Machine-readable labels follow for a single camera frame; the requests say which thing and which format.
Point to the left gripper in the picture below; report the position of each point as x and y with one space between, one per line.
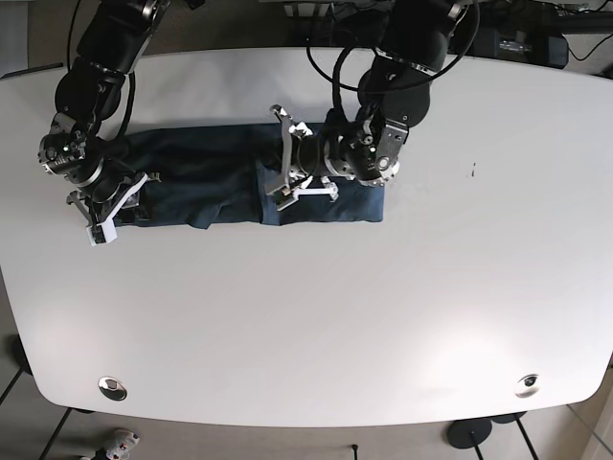
301 160

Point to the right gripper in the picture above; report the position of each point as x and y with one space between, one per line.
103 199

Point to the dark blue T-shirt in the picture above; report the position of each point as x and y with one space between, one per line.
216 174

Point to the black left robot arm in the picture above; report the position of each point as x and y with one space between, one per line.
393 95

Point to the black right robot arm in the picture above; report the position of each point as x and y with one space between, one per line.
86 142

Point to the left table grommet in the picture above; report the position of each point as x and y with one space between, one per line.
112 389

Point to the table grommet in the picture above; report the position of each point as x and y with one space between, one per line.
527 386
112 389

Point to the grey sneaker shoe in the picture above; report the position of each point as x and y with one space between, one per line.
118 446

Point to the black round stand base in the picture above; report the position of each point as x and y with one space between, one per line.
468 433

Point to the right table grommet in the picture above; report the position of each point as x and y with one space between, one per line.
527 386

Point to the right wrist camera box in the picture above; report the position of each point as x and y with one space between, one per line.
102 233

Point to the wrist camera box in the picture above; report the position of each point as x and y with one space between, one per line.
102 233
284 198

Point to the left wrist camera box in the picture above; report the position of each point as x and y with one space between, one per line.
284 198

